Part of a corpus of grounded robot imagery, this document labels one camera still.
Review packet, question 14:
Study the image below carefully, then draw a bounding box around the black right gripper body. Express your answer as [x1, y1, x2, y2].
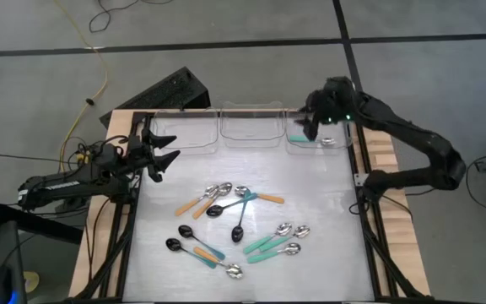
[305, 75, 356, 126]

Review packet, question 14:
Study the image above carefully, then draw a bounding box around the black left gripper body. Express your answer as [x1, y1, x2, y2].
[124, 128, 164, 183]

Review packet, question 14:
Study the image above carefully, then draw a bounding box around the clear plastic bin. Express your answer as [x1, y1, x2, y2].
[219, 100, 287, 149]
[152, 107, 220, 155]
[285, 107, 354, 156]

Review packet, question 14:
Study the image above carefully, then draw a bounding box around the yellow round disc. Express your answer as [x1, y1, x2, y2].
[22, 270, 41, 295]

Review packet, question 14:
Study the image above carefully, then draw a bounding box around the black cable bundle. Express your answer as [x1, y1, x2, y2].
[59, 134, 131, 171]

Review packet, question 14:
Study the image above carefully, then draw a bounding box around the long yellow cable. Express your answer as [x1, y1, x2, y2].
[52, 0, 110, 174]

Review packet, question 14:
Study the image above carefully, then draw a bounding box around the thin straight black cable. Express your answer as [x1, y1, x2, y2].
[0, 152, 65, 164]

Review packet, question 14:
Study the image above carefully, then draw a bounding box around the thin black floor cable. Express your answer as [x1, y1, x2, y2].
[89, 0, 175, 34]

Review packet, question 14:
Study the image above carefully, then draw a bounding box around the black aluminium table frame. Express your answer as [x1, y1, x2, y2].
[73, 108, 428, 304]

